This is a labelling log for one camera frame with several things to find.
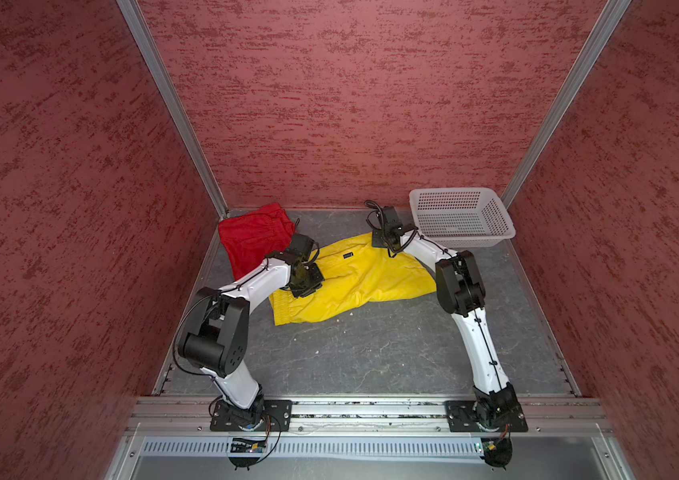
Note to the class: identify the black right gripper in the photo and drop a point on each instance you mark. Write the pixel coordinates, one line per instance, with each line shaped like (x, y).
(377, 239)

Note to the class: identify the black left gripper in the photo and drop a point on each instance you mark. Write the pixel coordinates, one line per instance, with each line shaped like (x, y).
(317, 283)

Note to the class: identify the yellow shorts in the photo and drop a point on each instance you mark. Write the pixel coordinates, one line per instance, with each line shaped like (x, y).
(355, 273)

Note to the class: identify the white plastic laundry basket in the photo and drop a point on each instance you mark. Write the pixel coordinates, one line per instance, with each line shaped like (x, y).
(461, 218)

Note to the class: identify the red shorts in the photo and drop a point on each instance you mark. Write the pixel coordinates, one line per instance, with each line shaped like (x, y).
(248, 239)

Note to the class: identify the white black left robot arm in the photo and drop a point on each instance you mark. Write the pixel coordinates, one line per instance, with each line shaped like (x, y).
(213, 337)

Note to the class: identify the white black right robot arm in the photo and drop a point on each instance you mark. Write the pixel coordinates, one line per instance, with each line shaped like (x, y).
(461, 293)

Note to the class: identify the left small circuit board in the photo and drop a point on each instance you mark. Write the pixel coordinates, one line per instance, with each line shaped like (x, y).
(249, 446)

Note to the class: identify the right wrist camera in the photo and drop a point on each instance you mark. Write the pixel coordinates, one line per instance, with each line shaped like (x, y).
(389, 220)

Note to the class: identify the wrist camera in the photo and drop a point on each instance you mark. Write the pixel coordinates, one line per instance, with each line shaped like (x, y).
(304, 248)
(389, 220)

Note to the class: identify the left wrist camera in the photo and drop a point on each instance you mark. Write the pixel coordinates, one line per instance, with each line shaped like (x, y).
(304, 248)

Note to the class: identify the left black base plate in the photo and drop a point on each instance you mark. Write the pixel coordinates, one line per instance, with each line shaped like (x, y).
(263, 416)

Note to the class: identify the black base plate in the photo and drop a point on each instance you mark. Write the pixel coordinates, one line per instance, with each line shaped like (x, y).
(465, 417)
(263, 416)

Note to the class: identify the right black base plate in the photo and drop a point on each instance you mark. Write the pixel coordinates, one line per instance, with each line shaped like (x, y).
(465, 417)

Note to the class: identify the aluminium front rail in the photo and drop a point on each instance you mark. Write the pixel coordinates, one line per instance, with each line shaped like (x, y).
(393, 416)

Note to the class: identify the white slotted cable duct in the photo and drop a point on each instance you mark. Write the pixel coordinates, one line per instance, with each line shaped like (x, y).
(372, 448)

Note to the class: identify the left corner aluminium post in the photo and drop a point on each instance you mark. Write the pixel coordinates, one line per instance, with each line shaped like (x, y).
(141, 33)

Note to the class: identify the corner aluminium post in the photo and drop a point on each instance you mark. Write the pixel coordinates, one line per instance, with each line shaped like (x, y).
(141, 33)
(605, 26)

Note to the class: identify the right corner aluminium post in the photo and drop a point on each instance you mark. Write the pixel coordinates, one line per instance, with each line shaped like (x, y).
(605, 26)

